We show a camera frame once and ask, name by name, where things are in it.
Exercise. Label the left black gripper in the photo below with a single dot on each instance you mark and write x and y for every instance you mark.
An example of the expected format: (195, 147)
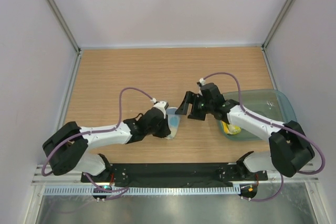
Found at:
(165, 129)

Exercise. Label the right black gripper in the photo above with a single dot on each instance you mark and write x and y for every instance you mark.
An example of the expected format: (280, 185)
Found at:
(191, 98)

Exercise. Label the blue cartoon mouse towel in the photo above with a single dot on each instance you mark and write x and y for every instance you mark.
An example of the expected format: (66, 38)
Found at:
(173, 120)

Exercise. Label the yellow green crocodile towel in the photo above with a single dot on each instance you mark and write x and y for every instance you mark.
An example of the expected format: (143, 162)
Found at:
(230, 129)

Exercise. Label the teal transparent plastic tub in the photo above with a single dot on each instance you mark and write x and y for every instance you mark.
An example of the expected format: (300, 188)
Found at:
(267, 102)

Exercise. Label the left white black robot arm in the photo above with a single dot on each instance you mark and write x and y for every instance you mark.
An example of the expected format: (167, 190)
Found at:
(69, 148)

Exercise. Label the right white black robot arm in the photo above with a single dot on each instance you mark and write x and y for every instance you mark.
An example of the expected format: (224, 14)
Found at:
(289, 151)

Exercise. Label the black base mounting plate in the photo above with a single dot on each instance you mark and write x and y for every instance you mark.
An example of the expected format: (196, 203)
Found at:
(227, 172)

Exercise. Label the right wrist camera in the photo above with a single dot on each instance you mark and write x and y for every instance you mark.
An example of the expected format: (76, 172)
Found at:
(212, 94)

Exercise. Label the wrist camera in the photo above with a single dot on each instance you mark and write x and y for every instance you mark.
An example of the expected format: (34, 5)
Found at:
(162, 106)
(212, 94)

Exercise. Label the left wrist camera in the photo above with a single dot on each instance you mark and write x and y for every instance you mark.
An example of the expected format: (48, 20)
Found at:
(162, 106)

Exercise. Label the white slotted cable duct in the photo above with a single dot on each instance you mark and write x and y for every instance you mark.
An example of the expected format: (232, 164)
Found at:
(87, 190)

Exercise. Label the aluminium frame rail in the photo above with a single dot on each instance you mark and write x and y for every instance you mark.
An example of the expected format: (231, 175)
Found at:
(182, 183)

